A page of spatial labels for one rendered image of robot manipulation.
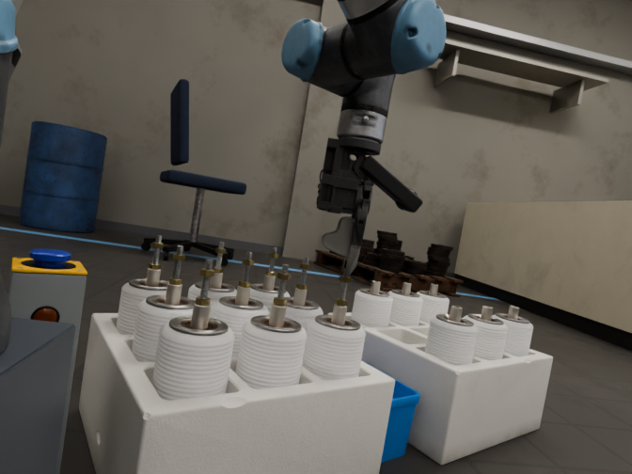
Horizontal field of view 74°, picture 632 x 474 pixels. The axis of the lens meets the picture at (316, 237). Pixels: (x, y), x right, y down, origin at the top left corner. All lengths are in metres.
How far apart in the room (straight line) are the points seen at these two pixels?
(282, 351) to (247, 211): 3.36
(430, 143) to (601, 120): 1.86
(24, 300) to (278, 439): 0.35
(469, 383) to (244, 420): 0.47
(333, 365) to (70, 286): 0.38
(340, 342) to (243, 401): 0.18
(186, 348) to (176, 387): 0.05
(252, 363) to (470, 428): 0.50
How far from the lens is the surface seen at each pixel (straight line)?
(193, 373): 0.56
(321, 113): 3.96
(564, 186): 5.04
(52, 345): 0.37
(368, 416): 0.71
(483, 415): 0.98
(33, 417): 0.38
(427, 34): 0.53
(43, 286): 0.54
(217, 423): 0.56
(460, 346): 0.90
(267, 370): 0.61
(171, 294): 0.68
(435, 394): 0.89
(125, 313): 0.78
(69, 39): 4.44
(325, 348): 0.67
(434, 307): 1.22
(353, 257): 0.65
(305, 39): 0.61
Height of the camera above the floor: 0.42
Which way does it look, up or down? 3 degrees down
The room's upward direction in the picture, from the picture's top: 9 degrees clockwise
